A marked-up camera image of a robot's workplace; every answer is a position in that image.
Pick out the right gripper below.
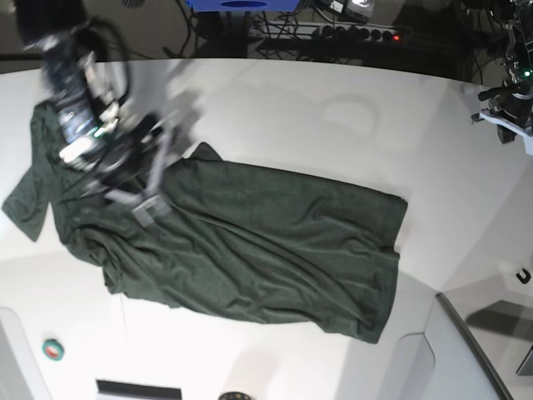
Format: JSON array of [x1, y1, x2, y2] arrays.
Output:
[[78, 110, 201, 209]]

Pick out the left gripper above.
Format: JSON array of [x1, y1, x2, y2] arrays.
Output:
[[471, 87, 532, 156]]

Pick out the dark green t-shirt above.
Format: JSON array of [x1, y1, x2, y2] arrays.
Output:
[[2, 103, 408, 344]]

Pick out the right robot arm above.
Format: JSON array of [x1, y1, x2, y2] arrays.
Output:
[[14, 1, 197, 214]]

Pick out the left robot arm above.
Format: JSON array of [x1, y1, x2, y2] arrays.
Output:
[[471, 1, 532, 155]]

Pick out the black U-shaped clip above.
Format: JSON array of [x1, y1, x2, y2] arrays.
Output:
[[516, 268, 532, 284]]

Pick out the blue plastic bin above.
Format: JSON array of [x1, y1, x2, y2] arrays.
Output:
[[186, 0, 300, 13]]

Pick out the white power strip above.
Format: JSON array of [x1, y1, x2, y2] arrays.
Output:
[[249, 21, 403, 43]]

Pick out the green red tape roll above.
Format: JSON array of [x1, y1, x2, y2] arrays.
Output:
[[42, 339, 65, 361]]

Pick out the white tray with black slot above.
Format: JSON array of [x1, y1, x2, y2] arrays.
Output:
[[96, 380, 182, 400]]

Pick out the black round dotted object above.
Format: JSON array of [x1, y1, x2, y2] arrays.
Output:
[[218, 392, 252, 400]]

